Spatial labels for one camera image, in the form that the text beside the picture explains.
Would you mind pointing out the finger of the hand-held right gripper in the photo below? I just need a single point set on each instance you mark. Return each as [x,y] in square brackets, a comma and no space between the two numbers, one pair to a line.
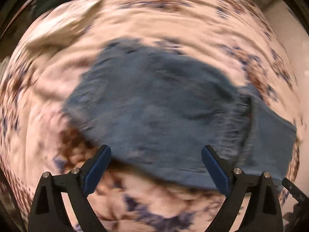
[295,192]

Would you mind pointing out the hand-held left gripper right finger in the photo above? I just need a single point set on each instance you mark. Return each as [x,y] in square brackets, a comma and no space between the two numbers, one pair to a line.
[216,170]

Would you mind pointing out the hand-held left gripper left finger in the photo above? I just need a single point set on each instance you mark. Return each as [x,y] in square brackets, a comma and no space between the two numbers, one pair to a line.
[96,169]

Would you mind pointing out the floral bed blanket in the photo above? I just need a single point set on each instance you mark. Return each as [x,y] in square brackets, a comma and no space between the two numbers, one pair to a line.
[169,24]

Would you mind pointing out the blue denim pants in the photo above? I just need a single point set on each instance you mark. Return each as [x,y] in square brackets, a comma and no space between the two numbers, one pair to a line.
[157,101]

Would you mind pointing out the white folded pants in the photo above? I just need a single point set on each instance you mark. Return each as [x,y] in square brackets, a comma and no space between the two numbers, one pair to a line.
[60,26]

